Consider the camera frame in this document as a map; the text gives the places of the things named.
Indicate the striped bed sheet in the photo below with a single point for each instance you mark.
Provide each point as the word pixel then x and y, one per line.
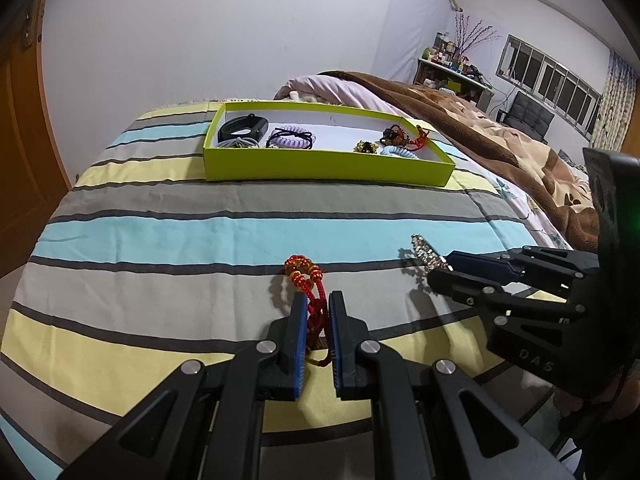
pixel 145 264

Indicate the metal door latch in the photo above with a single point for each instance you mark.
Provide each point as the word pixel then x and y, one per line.
pixel 29 26

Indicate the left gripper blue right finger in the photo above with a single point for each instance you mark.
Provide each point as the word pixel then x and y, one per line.
pixel 351 367

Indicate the black padded chair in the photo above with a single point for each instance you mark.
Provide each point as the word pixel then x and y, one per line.
pixel 528 116

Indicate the orange wooden door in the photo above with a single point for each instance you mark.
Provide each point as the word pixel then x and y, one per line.
pixel 33 179

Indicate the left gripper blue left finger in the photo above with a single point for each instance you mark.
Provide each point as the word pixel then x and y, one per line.
pixel 284 375

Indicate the barred window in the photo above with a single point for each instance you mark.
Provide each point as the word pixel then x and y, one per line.
pixel 551 83

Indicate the gold black flower clip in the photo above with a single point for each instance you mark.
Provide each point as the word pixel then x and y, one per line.
pixel 366 147

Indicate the lime green shallow box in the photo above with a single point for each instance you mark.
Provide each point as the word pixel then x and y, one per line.
pixel 311 141

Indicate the floral curtain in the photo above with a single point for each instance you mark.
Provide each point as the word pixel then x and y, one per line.
pixel 616 105

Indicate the purple flower branches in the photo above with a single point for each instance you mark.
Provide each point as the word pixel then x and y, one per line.
pixel 470 35

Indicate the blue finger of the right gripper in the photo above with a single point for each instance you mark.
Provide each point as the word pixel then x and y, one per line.
pixel 492 267
pixel 484 295

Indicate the black fitness band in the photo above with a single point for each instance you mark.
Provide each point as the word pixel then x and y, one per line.
pixel 250 128

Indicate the cluttered wall shelf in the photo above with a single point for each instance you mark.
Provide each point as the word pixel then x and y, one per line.
pixel 441 67

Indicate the brown patterned blanket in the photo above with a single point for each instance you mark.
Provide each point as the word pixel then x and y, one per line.
pixel 507 152

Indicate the red beaded charm ornament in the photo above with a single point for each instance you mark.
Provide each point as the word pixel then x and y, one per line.
pixel 397 137

